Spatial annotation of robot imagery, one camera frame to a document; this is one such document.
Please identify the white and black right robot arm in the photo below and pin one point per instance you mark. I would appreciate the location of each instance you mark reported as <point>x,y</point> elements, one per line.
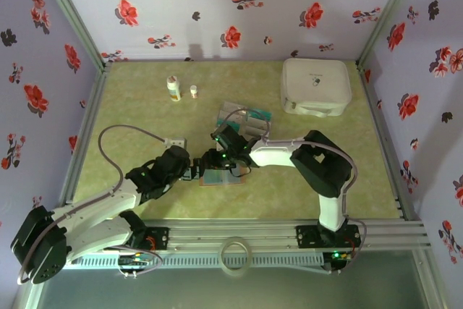
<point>322,164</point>

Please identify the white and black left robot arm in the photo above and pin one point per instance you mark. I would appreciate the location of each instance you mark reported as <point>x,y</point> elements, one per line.
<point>94,215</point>

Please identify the white credit card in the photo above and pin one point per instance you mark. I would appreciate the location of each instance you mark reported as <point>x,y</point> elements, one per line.
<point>257,138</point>
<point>233,106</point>
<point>260,122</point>
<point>231,116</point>
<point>258,130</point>

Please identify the small white pill bottle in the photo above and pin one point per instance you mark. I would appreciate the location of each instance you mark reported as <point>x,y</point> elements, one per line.
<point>194,92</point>

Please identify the large white pill bottle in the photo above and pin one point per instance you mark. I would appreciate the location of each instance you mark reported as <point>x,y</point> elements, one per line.
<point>174,88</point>

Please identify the small circuit board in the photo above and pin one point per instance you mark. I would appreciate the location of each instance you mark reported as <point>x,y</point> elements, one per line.
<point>135,260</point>

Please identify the white zippered medicine pouch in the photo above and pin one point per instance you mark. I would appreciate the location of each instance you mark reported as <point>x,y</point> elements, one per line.
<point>314,84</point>

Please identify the black controller box green light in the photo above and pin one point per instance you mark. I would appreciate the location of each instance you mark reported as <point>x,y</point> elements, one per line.
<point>338,256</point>

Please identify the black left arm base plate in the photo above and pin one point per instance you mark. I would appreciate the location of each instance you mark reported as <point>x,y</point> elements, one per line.
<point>159,238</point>

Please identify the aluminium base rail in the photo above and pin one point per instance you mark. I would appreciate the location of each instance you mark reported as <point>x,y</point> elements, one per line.
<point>231,233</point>

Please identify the aluminium side rail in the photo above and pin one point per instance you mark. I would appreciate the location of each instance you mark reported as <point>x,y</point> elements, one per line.
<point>383,124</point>
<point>88,121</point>

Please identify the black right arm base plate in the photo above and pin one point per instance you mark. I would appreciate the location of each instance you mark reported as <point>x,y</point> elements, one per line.
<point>307,236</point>

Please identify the aluminium frame post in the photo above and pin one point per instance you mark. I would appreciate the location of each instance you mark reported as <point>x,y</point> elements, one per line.
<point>72,16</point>
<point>390,8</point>

